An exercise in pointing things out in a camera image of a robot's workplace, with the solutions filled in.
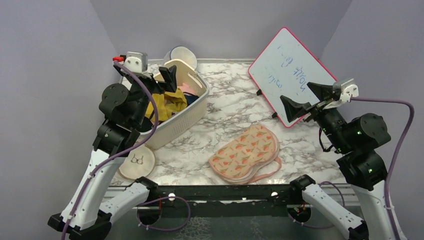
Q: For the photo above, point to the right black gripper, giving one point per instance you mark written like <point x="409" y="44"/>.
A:
<point x="323" y="92"/>

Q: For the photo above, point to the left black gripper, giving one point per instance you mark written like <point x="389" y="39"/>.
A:
<point x="168" y="76"/>

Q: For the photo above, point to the yellow bra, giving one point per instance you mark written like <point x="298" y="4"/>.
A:
<point x="169" y="104"/>

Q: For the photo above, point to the cream plastic laundry basket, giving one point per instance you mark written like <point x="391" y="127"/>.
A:
<point x="184" y="120"/>

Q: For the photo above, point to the floral orange laundry bag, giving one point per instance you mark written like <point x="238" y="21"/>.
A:
<point x="249" y="157"/>

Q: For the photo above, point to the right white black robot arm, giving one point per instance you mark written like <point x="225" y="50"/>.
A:
<point x="360" y="165"/>

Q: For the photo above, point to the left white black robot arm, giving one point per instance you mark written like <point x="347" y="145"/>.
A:
<point x="87" y="217"/>

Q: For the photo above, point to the round white mesh bag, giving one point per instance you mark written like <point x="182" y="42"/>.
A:
<point x="181" y="53"/>

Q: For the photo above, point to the dark blue bra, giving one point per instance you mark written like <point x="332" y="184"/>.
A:
<point x="190" y="99"/>

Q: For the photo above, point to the round beige bra wash bag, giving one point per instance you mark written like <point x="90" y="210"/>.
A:
<point x="140" y="162"/>

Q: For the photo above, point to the pink garment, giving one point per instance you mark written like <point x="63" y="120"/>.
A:
<point x="187" y="90"/>

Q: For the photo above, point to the pink framed whiteboard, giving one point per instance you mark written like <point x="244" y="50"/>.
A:
<point x="284" y="68"/>

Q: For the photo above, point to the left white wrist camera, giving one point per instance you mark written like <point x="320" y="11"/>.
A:
<point x="136" y="62"/>

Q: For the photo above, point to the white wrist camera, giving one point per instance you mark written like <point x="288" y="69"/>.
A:
<point x="344" y="90"/>
<point x="136" y="62"/>

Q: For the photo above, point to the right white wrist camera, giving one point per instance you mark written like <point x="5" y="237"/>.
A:
<point x="344" y="90"/>

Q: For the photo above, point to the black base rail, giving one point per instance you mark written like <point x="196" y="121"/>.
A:
<point x="216" y="201"/>

